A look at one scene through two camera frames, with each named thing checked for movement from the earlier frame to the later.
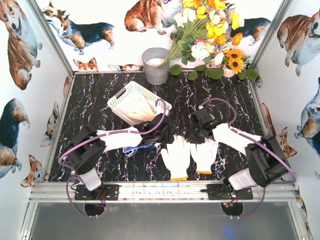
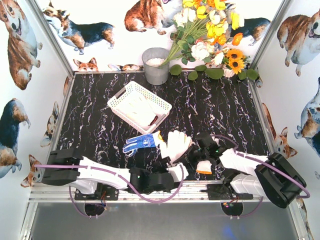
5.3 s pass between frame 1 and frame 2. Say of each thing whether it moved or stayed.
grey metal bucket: stayed
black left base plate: stayed
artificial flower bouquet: stayed
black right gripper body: moved
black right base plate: stayed
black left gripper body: moved
